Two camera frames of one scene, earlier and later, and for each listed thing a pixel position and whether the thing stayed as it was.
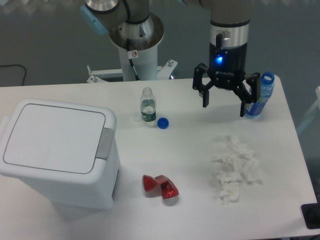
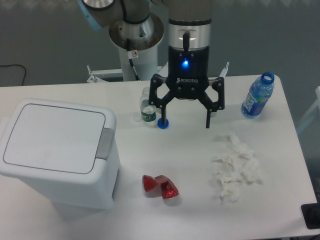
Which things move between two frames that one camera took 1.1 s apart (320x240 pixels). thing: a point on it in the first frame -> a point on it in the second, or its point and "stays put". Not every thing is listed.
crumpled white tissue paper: x=240 y=162 stays put
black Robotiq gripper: x=228 y=64 -> x=188 y=78
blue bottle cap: x=163 y=123 stays put
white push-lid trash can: x=67 y=154 stays put
